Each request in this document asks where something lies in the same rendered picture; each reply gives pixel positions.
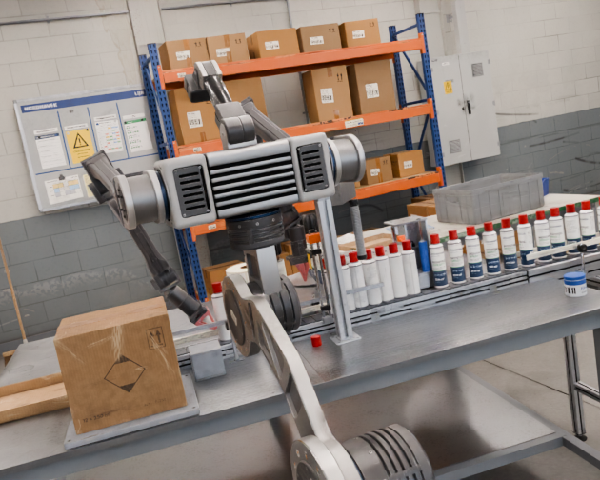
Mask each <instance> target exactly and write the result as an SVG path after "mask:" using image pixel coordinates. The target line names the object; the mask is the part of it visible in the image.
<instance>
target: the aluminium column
mask: <svg viewBox="0 0 600 480"><path fill-rule="evenodd" d="M314 206H315V211H316V216H317V222H318V228H319V233H320V239H321V245H322V251H323V256H324V262H325V267H326V273H327V278H328V284H329V290H330V300H331V306H332V312H333V317H334V323H335V328H336V334H337V338H338V339H340V340H341V341H342V340H346V339H350V338H353V334H352V328H351V322H350V312H349V306H348V300H347V295H346V289H345V283H344V277H343V272H342V266H341V259H340V253H339V248H338V242H337V236H336V230H335V225H334V219H333V213H332V207H331V201H330V200H325V201H320V202H316V201H314Z"/></svg>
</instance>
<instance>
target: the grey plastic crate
mask: <svg viewBox="0 0 600 480"><path fill-rule="evenodd" d="M542 178H543V174H542V173H508V174H496V175H493V176H489V177H485V178H480V179H476V180H472V181H469V182H465V183H460V184H456V185H452V186H448V187H444V188H440V189H436V190H432V194H433V195H434V202H435V209H436V216H437V220H438V222H441V223H453V224H465V225H479V224H483V223H485V222H489V221H493V220H496V219H500V218H504V217H507V216H511V215H514V214H517V213H521V212H524V211H528V210H534V209H538V208H542V207H544V205H545V200H544V192H543V183H542Z"/></svg>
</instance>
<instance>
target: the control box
mask: <svg viewBox="0 0 600 480"><path fill-rule="evenodd" d="M354 197H356V191H355V186H354V182H353V183H348V182H341V183H339V184H338V185H337V186H335V194H334V195H333V196H330V201H331V205H332V206H336V205H343V204H345V203H346V202H348V201H349V200H351V199H352V198H354Z"/></svg>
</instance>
